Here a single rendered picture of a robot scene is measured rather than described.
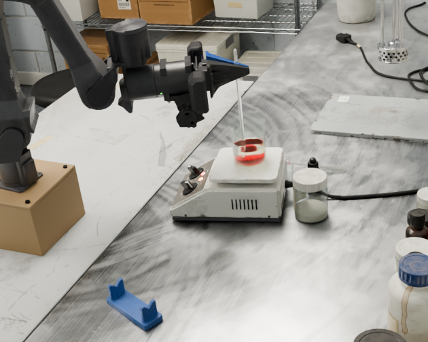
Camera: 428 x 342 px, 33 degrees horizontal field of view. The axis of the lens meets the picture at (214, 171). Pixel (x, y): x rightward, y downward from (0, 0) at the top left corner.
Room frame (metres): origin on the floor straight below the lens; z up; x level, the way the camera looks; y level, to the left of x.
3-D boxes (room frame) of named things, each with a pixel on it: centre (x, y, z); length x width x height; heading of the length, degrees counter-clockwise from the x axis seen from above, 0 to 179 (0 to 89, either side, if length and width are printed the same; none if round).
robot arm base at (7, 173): (1.12, 0.34, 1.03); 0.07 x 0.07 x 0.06; 60
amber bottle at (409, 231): (0.90, -0.30, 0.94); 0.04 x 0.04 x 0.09
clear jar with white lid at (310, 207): (1.06, -0.16, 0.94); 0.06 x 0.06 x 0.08
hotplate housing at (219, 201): (1.13, -0.03, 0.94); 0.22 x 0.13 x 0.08; 76
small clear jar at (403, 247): (0.84, -0.28, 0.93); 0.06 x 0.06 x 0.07
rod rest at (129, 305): (0.86, 0.14, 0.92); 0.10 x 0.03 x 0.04; 40
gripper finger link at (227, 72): (1.10, -0.04, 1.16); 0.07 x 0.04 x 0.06; 89
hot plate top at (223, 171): (1.12, -0.06, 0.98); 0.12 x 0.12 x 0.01; 76
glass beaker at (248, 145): (1.13, -0.07, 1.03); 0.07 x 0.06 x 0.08; 162
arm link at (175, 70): (1.12, 0.04, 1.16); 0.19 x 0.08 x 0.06; 179
